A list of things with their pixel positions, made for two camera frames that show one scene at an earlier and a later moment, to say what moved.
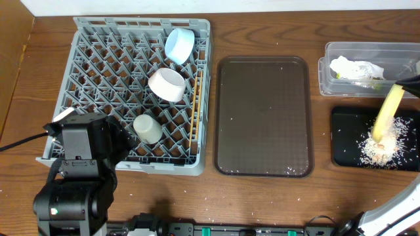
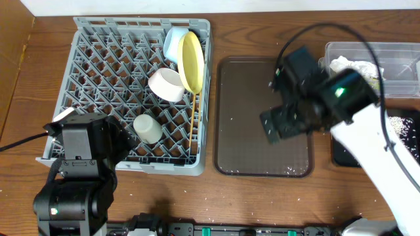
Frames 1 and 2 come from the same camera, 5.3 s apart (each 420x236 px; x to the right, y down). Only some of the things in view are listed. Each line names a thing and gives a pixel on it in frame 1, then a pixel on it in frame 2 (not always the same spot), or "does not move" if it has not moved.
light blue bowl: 179,45 does not move
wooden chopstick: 193,113 does not move
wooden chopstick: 199,104 does not move
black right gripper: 411,86 -> 285,119
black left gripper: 117,139 does not move
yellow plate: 385,115 -> 191,61
